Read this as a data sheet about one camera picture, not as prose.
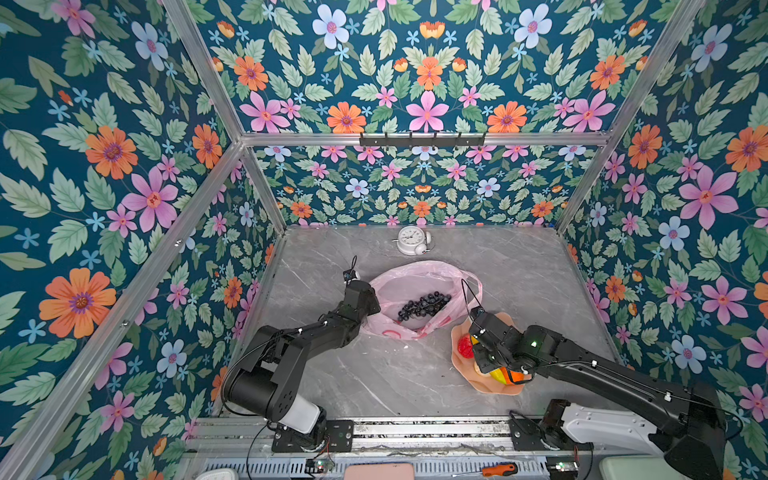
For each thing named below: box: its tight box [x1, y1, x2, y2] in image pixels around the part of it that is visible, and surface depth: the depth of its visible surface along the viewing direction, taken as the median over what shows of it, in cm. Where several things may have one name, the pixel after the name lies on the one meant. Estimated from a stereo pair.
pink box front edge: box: [344, 462, 415, 480], surface depth 70 cm
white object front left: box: [195, 468, 239, 480], surface depth 68 cm
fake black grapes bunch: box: [397, 291, 452, 321], surface depth 95 cm
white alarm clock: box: [391, 225, 432, 255], surface depth 113 cm
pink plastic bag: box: [362, 261, 483, 340], surface depth 95 cm
